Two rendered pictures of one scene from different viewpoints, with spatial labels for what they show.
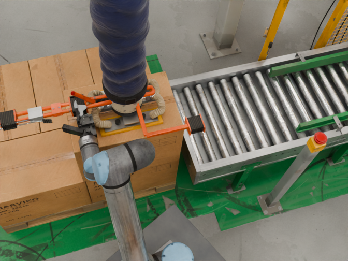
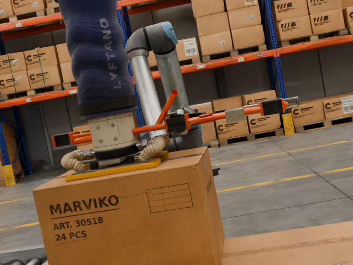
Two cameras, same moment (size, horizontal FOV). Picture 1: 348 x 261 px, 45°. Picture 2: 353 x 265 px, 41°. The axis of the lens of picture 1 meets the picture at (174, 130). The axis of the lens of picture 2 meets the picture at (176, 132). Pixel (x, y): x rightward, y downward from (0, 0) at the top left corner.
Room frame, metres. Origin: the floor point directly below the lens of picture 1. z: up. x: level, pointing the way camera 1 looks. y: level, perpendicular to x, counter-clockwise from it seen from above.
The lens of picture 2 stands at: (2.63, 1.43, 1.19)
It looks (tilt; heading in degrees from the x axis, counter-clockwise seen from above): 5 degrees down; 212
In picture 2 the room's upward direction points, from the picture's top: 11 degrees counter-clockwise
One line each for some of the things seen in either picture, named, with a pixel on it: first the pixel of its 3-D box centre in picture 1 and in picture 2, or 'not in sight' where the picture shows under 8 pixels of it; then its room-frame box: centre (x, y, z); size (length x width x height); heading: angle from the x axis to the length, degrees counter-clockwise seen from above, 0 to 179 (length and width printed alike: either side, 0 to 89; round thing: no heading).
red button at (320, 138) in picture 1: (319, 139); not in sight; (1.13, -0.77, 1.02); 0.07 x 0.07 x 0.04
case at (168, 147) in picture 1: (124, 127); (136, 216); (1.20, 0.30, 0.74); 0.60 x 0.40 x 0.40; 112
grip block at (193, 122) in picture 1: (194, 124); (65, 139); (1.09, -0.10, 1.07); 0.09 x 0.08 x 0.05; 23
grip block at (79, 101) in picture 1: (78, 105); (177, 123); (1.12, 0.50, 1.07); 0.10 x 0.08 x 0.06; 23
